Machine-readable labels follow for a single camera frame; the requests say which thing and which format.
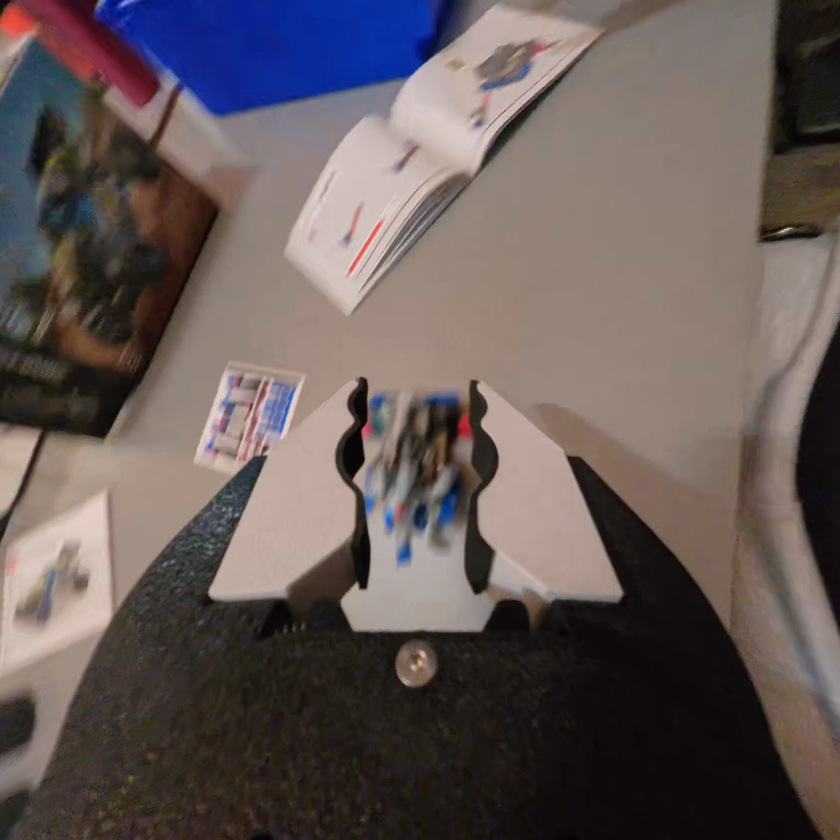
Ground blue plastic storage bin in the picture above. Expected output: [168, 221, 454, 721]
[95, 0, 455, 116]

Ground lego sticker sheet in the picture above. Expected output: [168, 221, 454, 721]
[193, 361, 307, 475]

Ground maroon tube with black cap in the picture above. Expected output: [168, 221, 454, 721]
[0, 0, 163, 107]

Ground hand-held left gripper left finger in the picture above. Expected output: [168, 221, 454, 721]
[209, 377, 370, 601]

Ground grey and blue lego chassis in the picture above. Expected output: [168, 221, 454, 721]
[363, 390, 475, 567]

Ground black rubber lego tire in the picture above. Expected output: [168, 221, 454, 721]
[0, 696, 37, 756]

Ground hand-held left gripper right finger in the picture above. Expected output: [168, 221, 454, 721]
[465, 379, 624, 603]

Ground closed lego instruction booklet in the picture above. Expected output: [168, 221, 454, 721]
[0, 489, 116, 667]

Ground lego instruction booklet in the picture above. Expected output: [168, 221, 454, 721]
[0, 489, 116, 667]
[283, 3, 606, 316]

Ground black cardboard box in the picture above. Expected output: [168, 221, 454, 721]
[0, 39, 221, 439]

